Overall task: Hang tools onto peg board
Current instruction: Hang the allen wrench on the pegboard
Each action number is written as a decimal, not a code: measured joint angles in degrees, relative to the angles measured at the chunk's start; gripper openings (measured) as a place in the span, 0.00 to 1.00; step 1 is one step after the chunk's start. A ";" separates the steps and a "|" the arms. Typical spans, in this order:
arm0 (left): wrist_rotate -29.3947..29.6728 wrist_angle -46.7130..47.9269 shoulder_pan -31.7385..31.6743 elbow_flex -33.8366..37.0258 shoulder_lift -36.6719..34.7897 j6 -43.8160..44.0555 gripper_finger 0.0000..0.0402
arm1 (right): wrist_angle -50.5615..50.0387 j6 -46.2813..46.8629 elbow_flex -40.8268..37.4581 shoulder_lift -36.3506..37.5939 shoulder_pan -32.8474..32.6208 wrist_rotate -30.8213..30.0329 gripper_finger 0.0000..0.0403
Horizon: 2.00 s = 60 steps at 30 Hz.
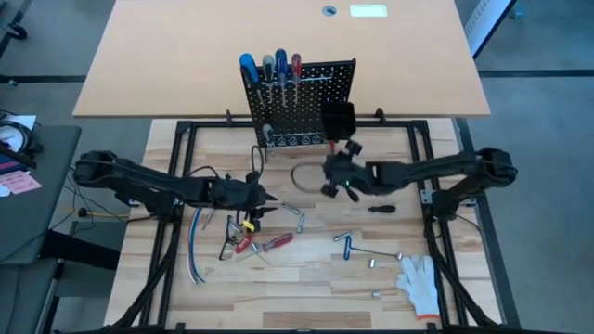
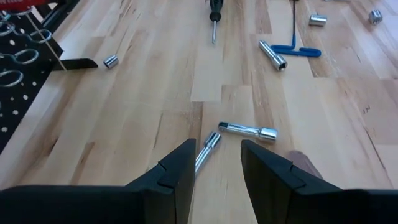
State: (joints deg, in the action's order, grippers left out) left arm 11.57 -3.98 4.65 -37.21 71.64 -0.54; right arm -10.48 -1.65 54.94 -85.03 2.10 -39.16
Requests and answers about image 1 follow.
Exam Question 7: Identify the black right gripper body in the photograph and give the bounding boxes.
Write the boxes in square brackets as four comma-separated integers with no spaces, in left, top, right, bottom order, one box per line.
[319,139,373,204]

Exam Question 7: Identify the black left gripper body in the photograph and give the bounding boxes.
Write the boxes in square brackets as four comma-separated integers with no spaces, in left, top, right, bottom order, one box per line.
[208,171,267,234]

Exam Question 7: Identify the large red transparent screwdriver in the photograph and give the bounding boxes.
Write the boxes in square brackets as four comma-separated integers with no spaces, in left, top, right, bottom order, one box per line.
[235,232,295,263]

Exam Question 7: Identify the clear black-framed safety glasses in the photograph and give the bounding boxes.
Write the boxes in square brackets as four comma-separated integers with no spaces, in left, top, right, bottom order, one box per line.
[217,213,245,262]

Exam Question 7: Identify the small red handle screwdriver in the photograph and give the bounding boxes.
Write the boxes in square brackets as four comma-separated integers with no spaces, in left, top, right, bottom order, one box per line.
[291,52,303,106]

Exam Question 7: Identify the slim blue handle screwdriver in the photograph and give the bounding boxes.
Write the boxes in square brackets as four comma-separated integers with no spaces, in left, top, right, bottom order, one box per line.
[274,47,290,108]

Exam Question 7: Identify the large blue handle screwdriver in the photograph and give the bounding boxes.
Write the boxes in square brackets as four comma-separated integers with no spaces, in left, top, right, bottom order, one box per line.
[238,52,268,110]

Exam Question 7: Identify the white work glove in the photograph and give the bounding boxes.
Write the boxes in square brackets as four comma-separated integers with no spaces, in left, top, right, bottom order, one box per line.
[394,253,442,321]

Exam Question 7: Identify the black plastic pegboard bin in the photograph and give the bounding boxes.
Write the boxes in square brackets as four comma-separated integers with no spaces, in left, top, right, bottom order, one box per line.
[319,100,358,142]

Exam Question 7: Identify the black metal pegboard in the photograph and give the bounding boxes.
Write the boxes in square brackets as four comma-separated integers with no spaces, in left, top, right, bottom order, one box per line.
[239,58,358,161]

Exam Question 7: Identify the large tan desk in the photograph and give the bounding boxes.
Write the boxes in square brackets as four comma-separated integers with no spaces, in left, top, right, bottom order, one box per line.
[72,0,492,120]

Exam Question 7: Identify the white rectangular desk plate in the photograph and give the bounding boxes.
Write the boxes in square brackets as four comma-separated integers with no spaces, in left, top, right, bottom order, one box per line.
[349,4,388,19]

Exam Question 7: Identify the black flat panel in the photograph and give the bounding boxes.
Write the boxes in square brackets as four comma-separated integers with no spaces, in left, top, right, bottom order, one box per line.
[38,229,123,273]

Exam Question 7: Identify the dark grey side desk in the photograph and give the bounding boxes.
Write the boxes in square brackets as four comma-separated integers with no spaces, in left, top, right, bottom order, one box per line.
[0,123,83,266]

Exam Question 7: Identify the white perforated panel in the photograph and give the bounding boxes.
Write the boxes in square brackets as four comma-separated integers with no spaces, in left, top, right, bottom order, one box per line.
[463,0,519,60]

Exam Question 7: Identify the pink paper note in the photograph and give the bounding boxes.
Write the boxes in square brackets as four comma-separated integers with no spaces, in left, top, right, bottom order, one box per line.
[0,170,43,196]

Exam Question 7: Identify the white paper sheet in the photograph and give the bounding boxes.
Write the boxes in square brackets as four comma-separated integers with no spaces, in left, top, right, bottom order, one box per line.
[0,114,37,154]

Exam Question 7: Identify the blue flat item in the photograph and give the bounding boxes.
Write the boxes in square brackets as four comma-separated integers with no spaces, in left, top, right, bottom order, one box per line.
[0,152,37,176]

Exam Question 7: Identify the grey low surface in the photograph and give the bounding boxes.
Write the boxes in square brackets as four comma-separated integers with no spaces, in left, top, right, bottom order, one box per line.
[0,258,64,334]

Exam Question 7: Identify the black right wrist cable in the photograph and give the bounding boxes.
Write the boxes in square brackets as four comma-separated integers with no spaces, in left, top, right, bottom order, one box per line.
[290,161,328,193]

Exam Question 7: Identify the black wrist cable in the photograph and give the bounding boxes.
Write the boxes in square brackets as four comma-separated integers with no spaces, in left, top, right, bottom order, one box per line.
[290,161,328,193]
[184,144,266,182]

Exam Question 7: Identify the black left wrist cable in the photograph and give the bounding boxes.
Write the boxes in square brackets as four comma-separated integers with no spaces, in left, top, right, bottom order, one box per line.
[184,144,266,182]

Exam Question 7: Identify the blue T-handle hex key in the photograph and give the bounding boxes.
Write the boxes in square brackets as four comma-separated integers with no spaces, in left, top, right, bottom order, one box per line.
[342,238,399,263]

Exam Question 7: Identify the white wire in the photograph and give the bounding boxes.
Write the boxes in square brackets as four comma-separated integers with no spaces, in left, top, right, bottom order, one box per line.
[185,217,199,286]

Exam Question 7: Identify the black coiled cable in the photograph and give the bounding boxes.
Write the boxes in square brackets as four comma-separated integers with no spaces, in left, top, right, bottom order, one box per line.
[0,121,45,157]

